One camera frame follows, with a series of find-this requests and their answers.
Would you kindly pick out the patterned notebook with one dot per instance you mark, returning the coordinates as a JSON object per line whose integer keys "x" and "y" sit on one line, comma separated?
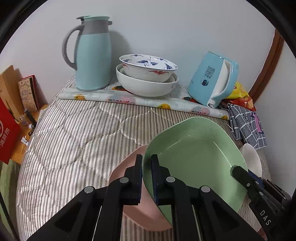
{"x": 28, "y": 93}

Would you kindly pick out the striped quilted table cover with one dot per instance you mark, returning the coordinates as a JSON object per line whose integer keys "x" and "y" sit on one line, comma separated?
{"x": 78, "y": 143}

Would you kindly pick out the green square plate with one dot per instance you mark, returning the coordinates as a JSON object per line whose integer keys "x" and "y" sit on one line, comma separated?
{"x": 198, "y": 152}

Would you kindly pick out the large white porcelain bowl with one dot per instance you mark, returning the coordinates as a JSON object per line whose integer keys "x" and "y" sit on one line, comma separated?
{"x": 145, "y": 88}

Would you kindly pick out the blue patterned porcelain bowl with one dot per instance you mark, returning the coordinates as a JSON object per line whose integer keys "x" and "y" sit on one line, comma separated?
{"x": 147, "y": 67}

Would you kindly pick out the light blue electric kettle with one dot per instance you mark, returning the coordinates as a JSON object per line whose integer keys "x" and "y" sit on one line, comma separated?
{"x": 214, "y": 80}

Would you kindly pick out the wooden side shelf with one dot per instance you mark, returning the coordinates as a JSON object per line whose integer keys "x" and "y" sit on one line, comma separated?
{"x": 20, "y": 148}

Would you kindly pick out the brown cardboard paper bag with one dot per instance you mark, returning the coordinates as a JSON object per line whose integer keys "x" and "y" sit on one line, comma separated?
{"x": 10, "y": 92}

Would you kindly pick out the white patterned bowl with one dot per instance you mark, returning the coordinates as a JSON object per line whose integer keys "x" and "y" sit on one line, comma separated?
{"x": 252, "y": 159}

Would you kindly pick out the brown wooden door frame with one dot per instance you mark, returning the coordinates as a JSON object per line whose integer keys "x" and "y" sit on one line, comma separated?
{"x": 268, "y": 68}

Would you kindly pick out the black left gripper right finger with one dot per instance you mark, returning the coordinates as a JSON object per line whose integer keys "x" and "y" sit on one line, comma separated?
{"x": 197, "y": 213}

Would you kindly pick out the blue checkered cloth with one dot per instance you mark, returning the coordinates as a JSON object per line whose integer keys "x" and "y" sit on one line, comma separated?
{"x": 245, "y": 125}

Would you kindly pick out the yellow chips bag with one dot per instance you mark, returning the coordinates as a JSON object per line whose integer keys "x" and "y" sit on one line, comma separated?
{"x": 238, "y": 92}

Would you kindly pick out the pink square plate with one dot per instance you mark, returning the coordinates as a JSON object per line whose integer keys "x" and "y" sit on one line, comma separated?
{"x": 146, "y": 214}

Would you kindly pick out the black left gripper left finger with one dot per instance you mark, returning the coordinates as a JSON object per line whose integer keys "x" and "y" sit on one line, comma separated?
{"x": 95, "y": 214}

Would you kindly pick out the fruit patterned rolled mat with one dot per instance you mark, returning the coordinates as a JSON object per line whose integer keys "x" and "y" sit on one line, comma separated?
{"x": 138, "y": 101}

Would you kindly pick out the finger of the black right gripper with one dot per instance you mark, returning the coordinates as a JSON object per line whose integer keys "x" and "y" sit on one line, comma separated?
{"x": 248, "y": 180}

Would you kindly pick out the light blue thermos jug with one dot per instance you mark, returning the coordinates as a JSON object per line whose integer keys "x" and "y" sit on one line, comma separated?
{"x": 92, "y": 53}

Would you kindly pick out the orange snack bag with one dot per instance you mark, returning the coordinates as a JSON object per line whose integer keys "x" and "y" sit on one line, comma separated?
{"x": 245, "y": 102}

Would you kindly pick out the red paper bag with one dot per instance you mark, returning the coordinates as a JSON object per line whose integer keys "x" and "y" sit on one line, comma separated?
{"x": 9, "y": 133}

